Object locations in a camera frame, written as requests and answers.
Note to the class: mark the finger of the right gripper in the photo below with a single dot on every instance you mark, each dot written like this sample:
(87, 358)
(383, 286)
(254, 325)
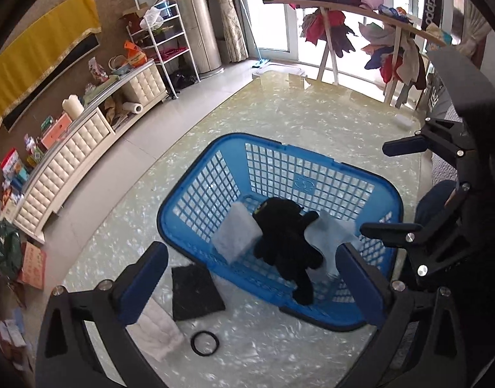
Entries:
(404, 146)
(391, 234)

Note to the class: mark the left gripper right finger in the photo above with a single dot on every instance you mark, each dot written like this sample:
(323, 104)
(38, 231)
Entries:
(367, 285)

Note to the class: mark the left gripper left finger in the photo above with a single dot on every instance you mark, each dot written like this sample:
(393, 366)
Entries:
(135, 285)

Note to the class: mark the white fluffy towel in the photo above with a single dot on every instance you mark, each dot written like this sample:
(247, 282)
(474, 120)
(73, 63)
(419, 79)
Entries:
(155, 333)

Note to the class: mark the black scouring pad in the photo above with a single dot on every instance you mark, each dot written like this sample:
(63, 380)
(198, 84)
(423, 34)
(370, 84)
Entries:
(194, 293)

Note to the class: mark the grey white felt cloth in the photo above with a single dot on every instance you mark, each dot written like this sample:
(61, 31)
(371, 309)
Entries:
(237, 233)

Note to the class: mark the light blue cloth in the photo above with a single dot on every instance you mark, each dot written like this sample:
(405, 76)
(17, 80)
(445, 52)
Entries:
(325, 235)

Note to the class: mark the red printed cardboard box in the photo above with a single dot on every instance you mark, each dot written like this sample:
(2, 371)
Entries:
(32, 272)

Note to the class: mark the green plastic bag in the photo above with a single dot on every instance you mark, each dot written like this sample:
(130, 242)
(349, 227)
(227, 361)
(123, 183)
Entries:
(11, 255)

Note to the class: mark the black zippo sign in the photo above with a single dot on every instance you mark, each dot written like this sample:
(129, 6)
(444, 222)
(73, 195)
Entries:
(431, 13)

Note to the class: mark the blue plastic laundry basket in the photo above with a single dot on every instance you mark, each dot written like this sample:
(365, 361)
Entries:
(249, 169)

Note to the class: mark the cream tufted tv cabinet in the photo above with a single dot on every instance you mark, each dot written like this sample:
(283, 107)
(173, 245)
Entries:
(81, 146)

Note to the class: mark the pink drawer box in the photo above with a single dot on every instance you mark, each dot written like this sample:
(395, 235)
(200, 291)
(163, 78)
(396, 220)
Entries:
(55, 131)

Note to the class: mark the white paper roll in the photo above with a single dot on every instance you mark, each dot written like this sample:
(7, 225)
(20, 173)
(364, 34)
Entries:
(134, 108)

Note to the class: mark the cream plastic jug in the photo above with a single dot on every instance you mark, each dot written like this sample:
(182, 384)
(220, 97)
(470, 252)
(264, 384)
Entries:
(72, 107)

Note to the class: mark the beige curtain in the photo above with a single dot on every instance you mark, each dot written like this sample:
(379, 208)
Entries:
(234, 38)

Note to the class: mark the orange bag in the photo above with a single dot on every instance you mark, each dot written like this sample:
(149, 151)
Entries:
(135, 56)

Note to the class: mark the white standing air conditioner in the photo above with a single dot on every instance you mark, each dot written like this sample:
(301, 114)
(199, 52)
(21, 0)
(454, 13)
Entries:
(199, 29)

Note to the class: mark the white metal shelf rack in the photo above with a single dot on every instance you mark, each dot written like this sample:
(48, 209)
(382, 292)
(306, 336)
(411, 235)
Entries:
(160, 33)

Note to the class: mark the yellow wall cloth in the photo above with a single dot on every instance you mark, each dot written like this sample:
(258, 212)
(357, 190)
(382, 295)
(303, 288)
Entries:
(41, 48)

